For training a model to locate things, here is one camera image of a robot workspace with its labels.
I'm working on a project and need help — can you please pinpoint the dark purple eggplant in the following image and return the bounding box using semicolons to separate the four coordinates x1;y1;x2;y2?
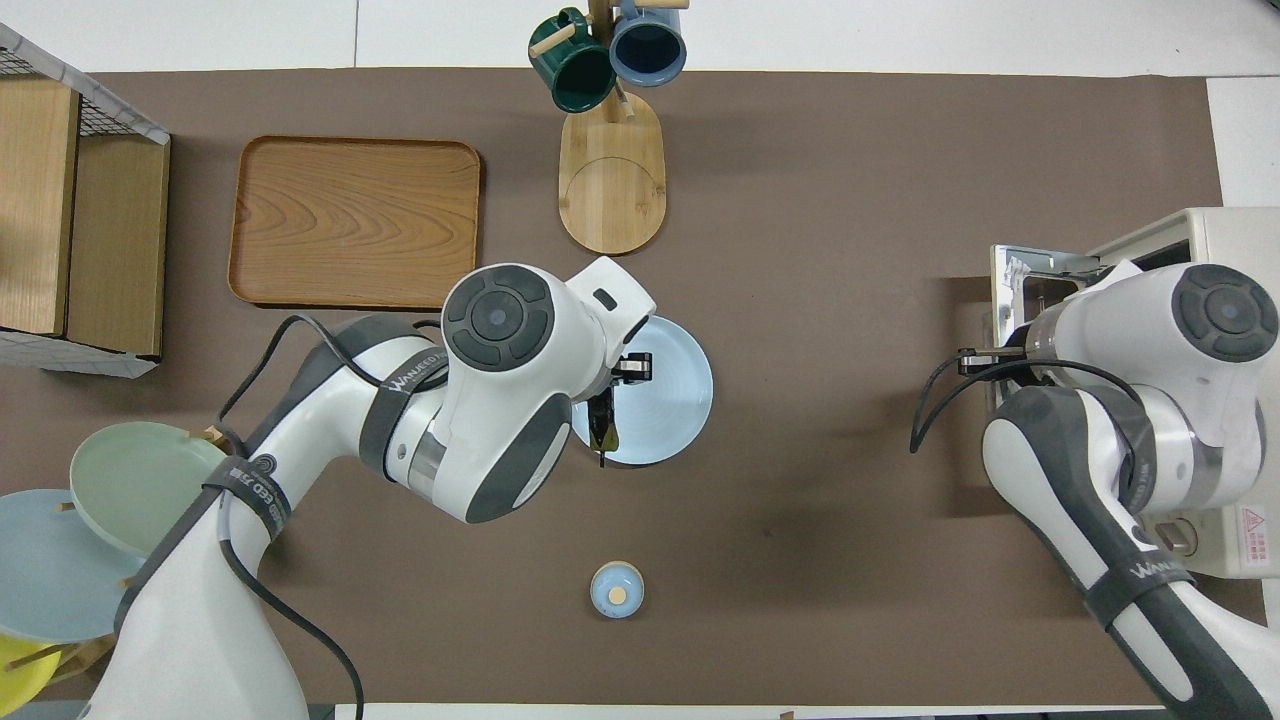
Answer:
590;388;621;469

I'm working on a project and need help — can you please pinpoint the white toaster oven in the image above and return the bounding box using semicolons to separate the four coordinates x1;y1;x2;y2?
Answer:
990;207;1280;579

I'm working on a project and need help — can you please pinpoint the brown table mat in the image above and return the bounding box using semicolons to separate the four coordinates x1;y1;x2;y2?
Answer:
0;68;1271;709

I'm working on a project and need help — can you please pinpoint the wooden mug tree stand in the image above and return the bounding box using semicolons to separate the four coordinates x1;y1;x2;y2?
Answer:
528;0;691;257

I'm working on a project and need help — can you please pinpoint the dark green ceramic mug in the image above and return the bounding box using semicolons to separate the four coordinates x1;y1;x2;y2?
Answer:
528;8;618;114

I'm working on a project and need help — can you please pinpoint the blue ceramic mug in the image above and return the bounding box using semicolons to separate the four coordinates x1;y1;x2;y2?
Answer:
609;0;689;88

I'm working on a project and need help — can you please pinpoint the wooden serving tray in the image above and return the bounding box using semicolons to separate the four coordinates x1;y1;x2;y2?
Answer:
227;135;482;311

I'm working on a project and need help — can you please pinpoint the wooden plate rack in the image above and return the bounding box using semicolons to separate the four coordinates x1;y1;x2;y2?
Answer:
30;425;233;686

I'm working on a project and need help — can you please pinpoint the pale green racked plate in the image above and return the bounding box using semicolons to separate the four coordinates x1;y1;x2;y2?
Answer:
69;421;255;562

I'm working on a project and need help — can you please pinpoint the light blue racked plate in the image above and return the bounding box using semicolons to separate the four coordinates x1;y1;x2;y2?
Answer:
0;489;166;644

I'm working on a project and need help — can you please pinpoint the yellow racked plate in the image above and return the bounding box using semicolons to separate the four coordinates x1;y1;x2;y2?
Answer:
0;633;61;719

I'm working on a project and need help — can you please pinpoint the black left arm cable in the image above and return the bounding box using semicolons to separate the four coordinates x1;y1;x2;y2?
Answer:
215;315;446;720

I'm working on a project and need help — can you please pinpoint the wire and wood shelf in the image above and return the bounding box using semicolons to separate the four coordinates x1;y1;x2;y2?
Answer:
0;22;171;379

